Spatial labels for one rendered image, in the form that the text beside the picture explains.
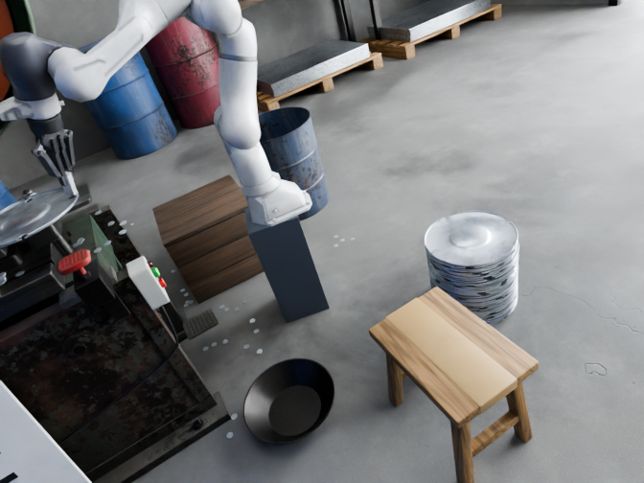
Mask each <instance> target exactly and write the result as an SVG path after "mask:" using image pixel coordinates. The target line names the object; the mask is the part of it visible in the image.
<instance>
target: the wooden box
mask: <svg viewBox="0 0 644 483"><path fill-rule="evenodd" d="M246 208H249V207H248V204H247V200H246V198H245V196H244V194H243V192H242V189H241V188H240V187H239V185H238V184H237V183H236V182H235V180H234V179H233V178H232V176H231V175H230V174H228V175H226V176H224V177H223V178H220V179H218V180H216V181H214V182H211V183H209V184H207V185H204V186H202V187H200V188H198V189H195V190H193V191H191V192H189V193H187V194H185V195H182V196H179V197H177V198H175V199H173V200H170V201H168V202H166V203H164V204H161V205H159V206H157V207H155V208H152V211H153V214H154V217H155V220H156V223H157V227H158V230H159V233H160V237H161V240H162V243H163V245H164V247H166V249H167V251H168V252H169V254H170V256H171V258H172V260H173V262H174V263H175V265H176V267H177V268H178V270H179V272H180V273H181V275H182V277H183V279H184V280H185V282H186V284H187V285H188V287H189V289H190V290H191V292H192V294H193V295H194V297H195V299H196V300H197V302H198V303H199V304H200V303H202V302H204V301H206V300H208V299H210V298H212V297H214V296H216V295H218V294H220V293H222V292H224V291H226V290H227V289H229V288H232V287H234V286H236V285H238V284H240V283H242V282H244V281H246V280H248V279H250V278H252V277H254V276H255V275H257V274H259V273H261V272H263V271H264V269H263V267H262V265H261V263H260V260H259V258H258V256H257V254H256V251H255V249H254V247H253V244H252V242H251V240H250V239H249V236H248V233H247V226H246V218H245V211H244V209H246Z"/></svg>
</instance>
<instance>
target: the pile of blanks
mask: <svg viewBox="0 0 644 483"><path fill-rule="evenodd" d="M425 251H426V258H427V264H428V271H429V280H430V285H431V289H433V288H436V287H438V288H440V289H441V290H442V291H444V292H445V293H446V294H448V295H449V296H451V297H452V298H453V299H455V300H456V301H457V302H459V303H460V304H461V305H463V306H464V307H465V308H467V309H468V310H469V311H471V312H472V313H474V314H475V315H477V316H478V317H479V318H481V319H482V320H483V321H485V322H486V323H487V324H489V325H490V326H491V325H493V324H496V323H499V322H501V321H502V320H504V317H505V318H507V317H508V316H509V315H510V314H511V313H512V312H513V310H514V309H515V307H516V305H517V301H518V241H517V245H516V246H515V248H514V249H513V251H512V252H511V253H510V254H508V255H507V256H506V257H504V258H503V259H501V260H499V261H498V260H495V262H494V263H491V264H485V265H480V266H457V265H452V264H446V263H443V262H441V261H439V260H437V259H436V258H434V257H433V256H432V255H431V254H433V253H429V252H428V250H427V249H426V244H425Z"/></svg>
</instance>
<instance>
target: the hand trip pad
mask: <svg viewBox="0 0 644 483"><path fill-rule="evenodd" d="M90 261H91V256H90V253H89V251H88V250H87V249H82V250H80V251H78V252H76V253H74V254H72V255H69V256H67V257H65V258H63V259H62V260H60V261H58V263H57V271H58V273H59V274H60V275H67V274H69V273H71V272H73V271H75V270H76V271H77V272H78V273H79V275H80V276H83V275H85V274H86V270H85V269H84V268H83V267H84V266H86V265H88V264H89V263H90Z"/></svg>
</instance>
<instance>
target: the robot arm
mask: <svg viewBox="0 0 644 483"><path fill-rule="evenodd" d="M118 14H119V19H118V24H117V27H116V29H115V31H114V32H112V33H111V34H110V35H108V36H107V37H106V38H105V39H103V40H102V41H101V42H100V43H98V44H97V45H96V46H95V47H93V48H92V49H91V50H90V51H88V52H87V53H86V54H84V53H83V52H82V51H81V50H79V49H78V48H77V47H75V46H73V45H71V44H69V43H64V42H61V43H59V42H55V41H51V40H46V39H43V38H40V37H37V36H35V35H33V34H31V33H28V32H22V33H12V34H9V35H7V36H5V37H3V38H2V39H1V40H0V61H1V64H2V67H3V69H4V72H5V74H6V76H7V79H8V81H9V82H10V84H11V86H12V93H13V97H11V98H8V99H6V100H4V101H3V102H1V103H0V119H1V120H2V121H11V120H20V119H26V120H27V122H28V125H29V127H30V130H31V132H32V133H33V134H34V135H35V141H36V143H37V145H36V147H35V149H31V153H32V154H33V155H35V156H36V157H37V159H38V160H39V161H40V163H41V164H42V166H43V167H44V169H45V170H46V172H47V173H48V174H49V175H50V176H52V177H57V178H58V181H59V183H60V185H61V186H62V187H63V190H64V192H65V193H66V194H67V195H70V196H75V195H76V194H77V193H78V192H77V189H76V186H75V183H74V177H73V175H72V173H73V172H74V170H75V169H72V167H75V166H76V162H75V155H74V149H73V142H72V136H73V131H72V130H67V129H64V128H63V126H64V124H63V122H62V119H61V116H60V113H59V112H60V111H61V107H60V106H61V105H65V104H64V101H60V102H59V101H58V96H57V93H56V88H57V89H58V90H59V92H60V93H61V94H62V95H63V96H64V97H65V98H68V99H71V100H74V101H76V102H79V103H82V102H86V101H90V100H94V99H96V98H97V97H98V96H99V95H100V94H101V93H102V91H103V90H104V87H105V85H106V83H107V82H108V80H109V78H110V77H111V76H112V75H113V74H114V73H116V72H117V71H118V70H119V69H120V68H121V67H122V66H123V65H124V64H125V63H126V62H127V61H128V60H129V59H131V58H132V57H133V56H134V55H135V54H136V53H137V52H138V51H139V50H140V49H141V48H142V47H143V46H144V45H146V44H147V43H148V42H149V41H150V40H151V39H152V38H153V37H155V36H156V35H157V34H159V33H160V32H161V31H163V30H164V29H165V28H166V27H168V26H169V24H170V23H172V22H173V21H174V20H175V19H176V18H177V17H179V16H185V17H186V18H187V19H188V20H189V21H190V22H192V23H194V24H195V25H197V26H198V27H200V28H203V29H205V30H209V31H212V32H214V33H215V34H216V35H217V37H218V39H219V62H218V89H219V96H220V104H221V105H220V106H219V107H218V108H217V110H216V111H215V115H214V123H215V126H216V128H217V131H218V135H219V137H220V139H221V141H222V143H223V145H224V146H225V149H226V151H227V153H228V155H229V157H230V159H231V161H232V163H233V166H234V168H235V170H236V173H237V175H238V178H239V180H240V183H241V189H242V192H243V194H244V196H245V198H246V200H247V204H248V207H249V211H250V216H251V219H252V222H254V223H257V224H261V225H267V226H274V225H276V224H278V223H280V222H283V221H285V220H287V219H291V218H293V217H295V216H297V215H299V214H302V213H304V212H306V211H308V210H309V209H310V207H311V205H312V202H311V198H310V195H309V194H307V193H306V191H301V190H300V189H299V187H298V186H297V185H296V184H295V183H293V182H289V181H285V180H282V179H281V178H280V176H279V174H278V173H276V172H272V171H271V169H270V167H269V164H268V162H267V159H266V156H265V152H264V150H263V148H262V146H261V144H260V142H259V140H260V137H261V131H260V126H259V118H258V108H257V99H256V83H257V63H258V61H257V41H256V35H255V29H254V27H253V25H252V23H250V22H249V21H247V20H246V19H244V18H242V14H241V8H240V5H239V3H238V0H120V1H119V6H118ZM46 153H47V154H48V155H47V154H46ZM69 160H70V161H69Z"/></svg>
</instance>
